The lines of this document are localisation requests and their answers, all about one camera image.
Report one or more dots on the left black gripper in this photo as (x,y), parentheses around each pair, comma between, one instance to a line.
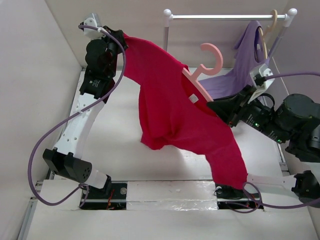
(118,33)

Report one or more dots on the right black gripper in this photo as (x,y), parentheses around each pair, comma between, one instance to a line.
(230,107)

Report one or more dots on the red t shirt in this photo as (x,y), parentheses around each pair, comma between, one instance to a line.
(173,112)

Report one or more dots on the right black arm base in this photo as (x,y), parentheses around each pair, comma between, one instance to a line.
(229,198)

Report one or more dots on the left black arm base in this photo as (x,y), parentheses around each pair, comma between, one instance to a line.
(113,196)

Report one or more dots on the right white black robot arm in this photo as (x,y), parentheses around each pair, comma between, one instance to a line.
(305,186)

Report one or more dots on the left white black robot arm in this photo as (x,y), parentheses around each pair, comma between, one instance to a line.
(65,159)

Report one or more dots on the purple t shirt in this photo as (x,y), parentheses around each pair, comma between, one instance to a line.
(251,52)

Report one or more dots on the beige wooden hanger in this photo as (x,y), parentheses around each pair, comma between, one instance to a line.
(263,34)

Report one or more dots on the white metal clothes rack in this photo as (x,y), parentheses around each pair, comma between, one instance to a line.
(287,19)

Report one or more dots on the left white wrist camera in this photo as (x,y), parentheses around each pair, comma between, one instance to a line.
(90,27)

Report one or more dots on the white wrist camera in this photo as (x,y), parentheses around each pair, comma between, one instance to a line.
(262,76)
(90,27)

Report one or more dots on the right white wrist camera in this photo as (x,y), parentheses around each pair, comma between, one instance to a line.
(262,76)

